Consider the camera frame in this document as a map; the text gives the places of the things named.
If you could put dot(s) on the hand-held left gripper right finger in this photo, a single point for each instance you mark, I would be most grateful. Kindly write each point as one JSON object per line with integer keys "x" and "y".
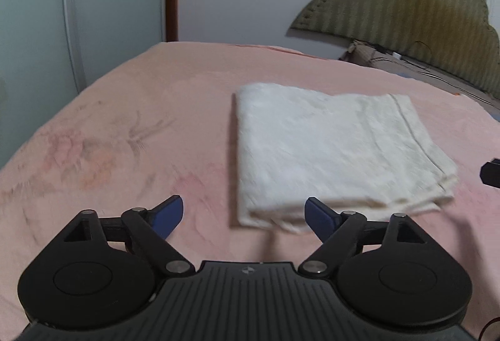
{"x": 320, "y": 217}

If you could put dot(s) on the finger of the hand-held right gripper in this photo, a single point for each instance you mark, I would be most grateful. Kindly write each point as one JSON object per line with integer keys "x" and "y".
{"x": 491, "y": 173}

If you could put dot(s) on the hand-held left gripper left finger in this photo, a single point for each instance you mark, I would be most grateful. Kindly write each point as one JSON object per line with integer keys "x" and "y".
{"x": 168, "y": 213}

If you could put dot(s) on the olive padded headboard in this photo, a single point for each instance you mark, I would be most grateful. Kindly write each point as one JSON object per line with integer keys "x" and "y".
{"x": 414, "y": 9}

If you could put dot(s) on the pink blanket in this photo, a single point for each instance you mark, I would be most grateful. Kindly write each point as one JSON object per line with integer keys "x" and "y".
{"x": 129, "y": 122}

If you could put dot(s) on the white towel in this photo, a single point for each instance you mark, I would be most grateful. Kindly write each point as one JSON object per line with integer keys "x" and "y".
{"x": 320, "y": 146}

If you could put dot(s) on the white wardrobe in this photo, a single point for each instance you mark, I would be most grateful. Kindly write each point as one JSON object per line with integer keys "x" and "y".
{"x": 47, "y": 21}

